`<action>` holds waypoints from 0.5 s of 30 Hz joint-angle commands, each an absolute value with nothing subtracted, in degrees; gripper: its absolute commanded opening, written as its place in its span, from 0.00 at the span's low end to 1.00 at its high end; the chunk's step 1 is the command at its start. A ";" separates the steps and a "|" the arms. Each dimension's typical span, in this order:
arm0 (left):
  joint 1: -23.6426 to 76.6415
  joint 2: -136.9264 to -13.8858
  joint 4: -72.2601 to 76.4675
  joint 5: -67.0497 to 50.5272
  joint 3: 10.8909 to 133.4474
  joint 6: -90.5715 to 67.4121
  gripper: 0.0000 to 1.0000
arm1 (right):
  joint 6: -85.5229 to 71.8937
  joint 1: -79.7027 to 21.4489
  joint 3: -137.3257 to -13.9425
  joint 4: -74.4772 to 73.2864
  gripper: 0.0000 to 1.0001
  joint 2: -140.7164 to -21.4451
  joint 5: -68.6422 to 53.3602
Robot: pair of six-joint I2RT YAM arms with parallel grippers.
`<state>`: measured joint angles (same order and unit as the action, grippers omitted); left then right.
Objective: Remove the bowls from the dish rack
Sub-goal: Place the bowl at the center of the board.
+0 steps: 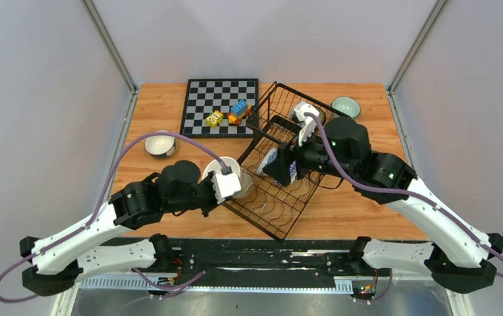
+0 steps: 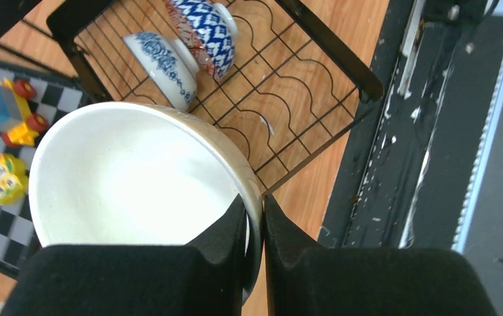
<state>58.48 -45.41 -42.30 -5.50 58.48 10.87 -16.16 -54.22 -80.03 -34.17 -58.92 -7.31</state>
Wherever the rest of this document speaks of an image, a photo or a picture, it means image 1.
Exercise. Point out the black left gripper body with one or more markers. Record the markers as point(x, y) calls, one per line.
point(203, 197)

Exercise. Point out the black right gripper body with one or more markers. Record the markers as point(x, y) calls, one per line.
point(313, 157)

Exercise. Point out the blue white geometric bowl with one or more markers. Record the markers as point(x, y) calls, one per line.
point(292, 171)

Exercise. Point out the black wire dish rack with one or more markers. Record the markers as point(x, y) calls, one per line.
point(270, 207)

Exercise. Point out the teal white dotted bowl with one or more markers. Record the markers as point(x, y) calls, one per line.
point(160, 146)

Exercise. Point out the white grid pattern bowl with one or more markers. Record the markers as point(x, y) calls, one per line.
point(347, 105)

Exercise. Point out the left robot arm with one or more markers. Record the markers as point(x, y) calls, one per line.
point(78, 252)

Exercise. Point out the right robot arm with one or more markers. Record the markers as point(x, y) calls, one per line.
point(457, 255)

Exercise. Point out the white blue rose bowl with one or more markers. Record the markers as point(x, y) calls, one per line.
point(269, 157)

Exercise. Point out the blue yellow toy brick car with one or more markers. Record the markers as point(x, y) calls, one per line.
point(238, 111)

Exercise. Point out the yellow owl toy block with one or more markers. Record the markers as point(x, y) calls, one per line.
point(214, 119)

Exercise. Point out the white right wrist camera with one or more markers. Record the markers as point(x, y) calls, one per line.
point(303, 114)

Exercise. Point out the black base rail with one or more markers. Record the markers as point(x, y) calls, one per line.
point(257, 263)

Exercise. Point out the aluminium frame post right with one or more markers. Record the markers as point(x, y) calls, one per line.
point(421, 37)

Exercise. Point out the aluminium frame post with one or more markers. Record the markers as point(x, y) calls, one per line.
point(421, 37)
point(109, 44)

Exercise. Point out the aluminium frame post left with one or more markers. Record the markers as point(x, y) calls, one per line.
point(109, 44)

